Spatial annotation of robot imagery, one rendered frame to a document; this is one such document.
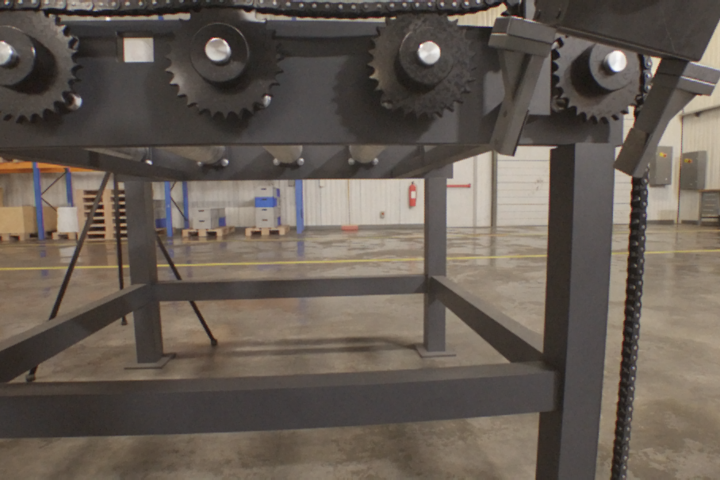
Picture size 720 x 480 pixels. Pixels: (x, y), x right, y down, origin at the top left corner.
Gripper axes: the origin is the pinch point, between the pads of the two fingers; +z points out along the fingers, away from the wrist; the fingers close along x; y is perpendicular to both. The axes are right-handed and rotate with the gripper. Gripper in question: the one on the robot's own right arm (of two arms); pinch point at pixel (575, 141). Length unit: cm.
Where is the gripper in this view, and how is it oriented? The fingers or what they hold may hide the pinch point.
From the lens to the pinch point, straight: 40.1
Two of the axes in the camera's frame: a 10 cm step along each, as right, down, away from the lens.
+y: 0.9, 4.8, -8.7
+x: 9.8, 1.0, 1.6
